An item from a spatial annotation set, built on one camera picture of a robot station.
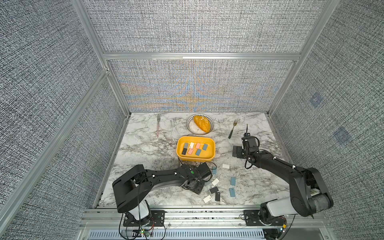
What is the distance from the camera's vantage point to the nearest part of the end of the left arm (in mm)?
602

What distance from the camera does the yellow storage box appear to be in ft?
3.02

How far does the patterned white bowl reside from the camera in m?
1.06
